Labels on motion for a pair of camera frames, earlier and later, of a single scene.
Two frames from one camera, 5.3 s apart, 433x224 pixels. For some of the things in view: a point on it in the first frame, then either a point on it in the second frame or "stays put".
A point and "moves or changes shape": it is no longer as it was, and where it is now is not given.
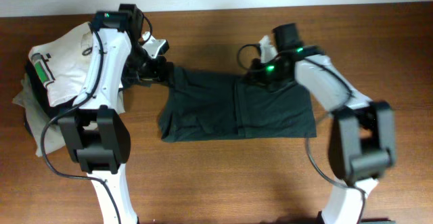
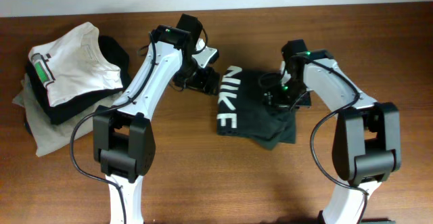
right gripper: [254, 74] -> [278, 99]
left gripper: [157, 70] -> [201, 82]
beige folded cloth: [53, 139] stays put
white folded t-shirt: [61, 63] stays put
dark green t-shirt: [202, 105] moves or changes shape
